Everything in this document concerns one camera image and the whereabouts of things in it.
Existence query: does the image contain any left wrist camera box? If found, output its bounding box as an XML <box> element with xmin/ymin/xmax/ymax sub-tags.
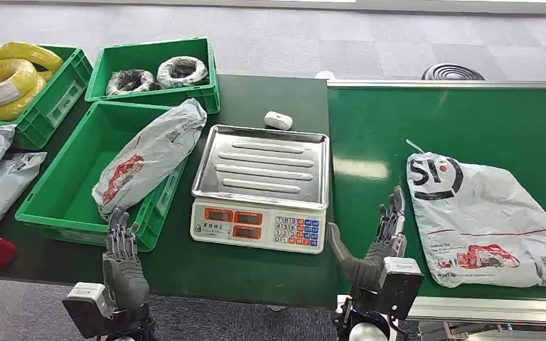
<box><xmin>62</xmin><ymin>282</ymin><xmax>114</xmax><ymax>339</ymax></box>

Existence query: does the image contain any green basket with yellow coils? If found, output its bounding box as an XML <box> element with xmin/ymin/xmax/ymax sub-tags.
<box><xmin>0</xmin><ymin>44</ymin><xmax>94</xmax><ymax>151</ymax></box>

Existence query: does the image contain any large grey courier package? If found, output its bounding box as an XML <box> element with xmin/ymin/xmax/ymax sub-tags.
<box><xmin>405</xmin><ymin>139</ymin><xmax>546</xmax><ymax>289</ymax></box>

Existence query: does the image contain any black wrapped wire coil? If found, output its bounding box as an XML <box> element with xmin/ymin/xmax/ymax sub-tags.
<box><xmin>105</xmin><ymin>69</ymin><xmax>159</xmax><ymax>97</ymax></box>

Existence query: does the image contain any long grey courier package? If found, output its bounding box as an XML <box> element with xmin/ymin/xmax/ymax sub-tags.
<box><xmin>91</xmin><ymin>97</ymin><xmax>208</xmax><ymax>221</ymax></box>

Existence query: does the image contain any black round ribbed object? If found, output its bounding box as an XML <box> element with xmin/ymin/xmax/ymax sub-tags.
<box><xmin>420</xmin><ymin>63</ymin><xmax>486</xmax><ymax>82</ymax></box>

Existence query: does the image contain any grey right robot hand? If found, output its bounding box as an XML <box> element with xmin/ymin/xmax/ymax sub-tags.
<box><xmin>326</xmin><ymin>185</ymin><xmax>408</xmax><ymax>293</ymax></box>

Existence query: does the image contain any yellow wire coil white label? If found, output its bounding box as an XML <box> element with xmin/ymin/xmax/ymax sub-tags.
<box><xmin>0</xmin><ymin>58</ymin><xmax>39</xmax><ymax>110</ymax></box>

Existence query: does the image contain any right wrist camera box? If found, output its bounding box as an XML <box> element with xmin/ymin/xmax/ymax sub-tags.
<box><xmin>377</xmin><ymin>257</ymin><xmax>424</xmax><ymax>322</ymax></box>

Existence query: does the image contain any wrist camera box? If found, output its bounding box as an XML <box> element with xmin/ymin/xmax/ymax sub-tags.
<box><xmin>377</xmin><ymin>257</ymin><xmax>424</xmax><ymax>322</ymax></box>
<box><xmin>62</xmin><ymin>282</ymin><xmax>114</xmax><ymax>339</ymax></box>

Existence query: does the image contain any large green plastic basket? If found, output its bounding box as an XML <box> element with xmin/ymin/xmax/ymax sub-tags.
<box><xmin>14</xmin><ymin>100</ymin><xmax>189</xmax><ymax>253</ymax></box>

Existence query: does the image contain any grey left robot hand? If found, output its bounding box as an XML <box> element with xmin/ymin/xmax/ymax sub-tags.
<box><xmin>102</xmin><ymin>207</ymin><xmax>151</xmax><ymax>312</ymax></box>

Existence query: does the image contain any green basket with wrapped coils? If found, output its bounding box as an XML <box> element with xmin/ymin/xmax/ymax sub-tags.
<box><xmin>84</xmin><ymin>37</ymin><xmax>221</xmax><ymax>115</ymax></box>

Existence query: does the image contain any green conveyor belt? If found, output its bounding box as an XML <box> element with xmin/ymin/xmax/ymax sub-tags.
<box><xmin>327</xmin><ymin>79</ymin><xmax>546</xmax><ymax>341</ymax></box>

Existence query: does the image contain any white electronic scale steel tray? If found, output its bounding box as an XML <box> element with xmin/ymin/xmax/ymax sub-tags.
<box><xmin>189</xmin><ymin>124</ymin><xmax>331</xmax><ymax>256</ymax></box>

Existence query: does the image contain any small white case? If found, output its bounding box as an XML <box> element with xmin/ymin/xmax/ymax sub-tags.
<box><xmin>263</xmin><ymin>111</ymin><xmax>294</xmax><ymax>131</ymax></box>

